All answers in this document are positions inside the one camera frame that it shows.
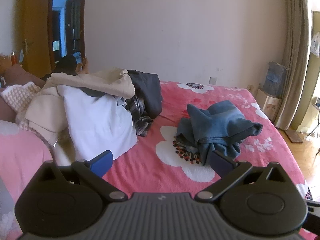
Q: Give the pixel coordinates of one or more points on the plaid garment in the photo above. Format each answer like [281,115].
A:
[141,125]

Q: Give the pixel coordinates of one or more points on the wooden door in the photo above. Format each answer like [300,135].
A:
[37,17]

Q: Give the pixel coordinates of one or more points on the pale pink quilt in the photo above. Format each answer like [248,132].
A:
[22,150]

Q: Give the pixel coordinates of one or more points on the red bottle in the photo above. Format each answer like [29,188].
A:
[13,58]

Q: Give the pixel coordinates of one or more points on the white water dispenser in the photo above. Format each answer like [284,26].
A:
[268,102]

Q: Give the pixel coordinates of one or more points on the tripod stand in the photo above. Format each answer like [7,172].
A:
[315,127]

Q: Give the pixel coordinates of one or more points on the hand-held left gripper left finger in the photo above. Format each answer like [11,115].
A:
[102,163]

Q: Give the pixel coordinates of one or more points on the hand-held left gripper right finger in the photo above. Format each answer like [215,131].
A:
[221,166]

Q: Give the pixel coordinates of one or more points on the cream jacket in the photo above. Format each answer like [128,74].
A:
[42,110]

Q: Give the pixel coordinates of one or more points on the wall socket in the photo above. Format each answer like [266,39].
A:
[250,88]
[212,80]

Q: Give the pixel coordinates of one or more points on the white garment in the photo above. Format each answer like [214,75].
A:
[100,122]

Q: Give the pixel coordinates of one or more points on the blue water bottle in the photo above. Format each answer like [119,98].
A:
[275,80]

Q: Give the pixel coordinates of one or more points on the pink white knitted cloth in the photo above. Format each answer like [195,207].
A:
[17,95]

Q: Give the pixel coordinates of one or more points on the beige hoodie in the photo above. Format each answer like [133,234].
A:
[100,80]

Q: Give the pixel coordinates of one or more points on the blue jeans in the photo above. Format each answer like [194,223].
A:
[217,122]

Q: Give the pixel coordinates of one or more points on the pink floral blanket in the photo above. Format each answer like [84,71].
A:
[155,115]

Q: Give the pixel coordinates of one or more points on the beige curtain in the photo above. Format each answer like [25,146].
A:
[292,55]

